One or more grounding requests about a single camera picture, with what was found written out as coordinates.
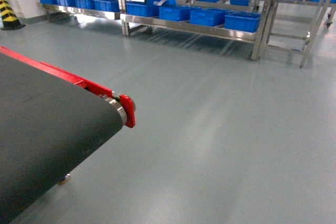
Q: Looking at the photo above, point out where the black conveyor belt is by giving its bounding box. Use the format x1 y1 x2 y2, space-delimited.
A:
1 55 123 223

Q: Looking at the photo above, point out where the stainless steel side table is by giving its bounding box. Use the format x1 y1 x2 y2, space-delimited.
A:
260 0 335 68

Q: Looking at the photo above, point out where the yellow black safety cone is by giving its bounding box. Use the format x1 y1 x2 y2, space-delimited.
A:
1 0 26 30

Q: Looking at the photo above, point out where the red conveyor side frame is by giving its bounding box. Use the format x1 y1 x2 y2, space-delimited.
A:
1 46 136 128

